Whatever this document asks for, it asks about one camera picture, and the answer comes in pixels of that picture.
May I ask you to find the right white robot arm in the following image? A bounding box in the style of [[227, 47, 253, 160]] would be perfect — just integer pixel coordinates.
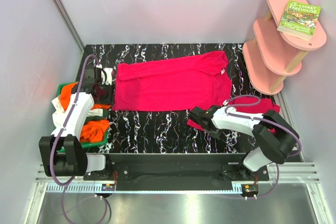
[[190, 105, 301, 180]]

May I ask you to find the magenta t-shirt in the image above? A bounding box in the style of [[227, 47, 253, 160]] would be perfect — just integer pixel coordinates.
[[113, 51, 232, 112]]

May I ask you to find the aluminium rail frame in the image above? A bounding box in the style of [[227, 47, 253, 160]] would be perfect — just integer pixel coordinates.
[[35, 163, 320, 194]]

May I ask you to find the green storey treehouse book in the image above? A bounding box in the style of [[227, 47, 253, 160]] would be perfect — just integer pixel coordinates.
[[277, 0, 321, 41]]

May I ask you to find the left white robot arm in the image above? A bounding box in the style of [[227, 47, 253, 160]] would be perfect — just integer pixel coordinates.
[[39, 66, 114, 180]]

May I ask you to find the orange t-shirt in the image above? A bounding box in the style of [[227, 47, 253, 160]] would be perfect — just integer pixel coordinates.
[[58, 82, 111, 144]]

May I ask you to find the green plastic basket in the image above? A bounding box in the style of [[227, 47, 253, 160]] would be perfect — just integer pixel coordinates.
[[57, 83, 110, 149]]

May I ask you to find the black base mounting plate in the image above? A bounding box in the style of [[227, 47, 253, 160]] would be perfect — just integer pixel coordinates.
[[84, 154, 269, 181]]

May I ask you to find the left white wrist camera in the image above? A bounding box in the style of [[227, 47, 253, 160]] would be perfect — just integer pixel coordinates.
[[96, 64, 114, 85]]

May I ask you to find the folded dark pink t-shirt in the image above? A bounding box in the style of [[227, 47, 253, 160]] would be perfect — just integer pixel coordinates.
[[186, 98, 281, 133]]

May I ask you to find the white t-shirt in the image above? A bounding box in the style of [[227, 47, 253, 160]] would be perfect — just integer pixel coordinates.
[[51, 96, 105, 127]]

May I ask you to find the pink three-tier shelf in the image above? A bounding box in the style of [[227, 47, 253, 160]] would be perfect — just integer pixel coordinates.
[[243, 0, 327, 95]]

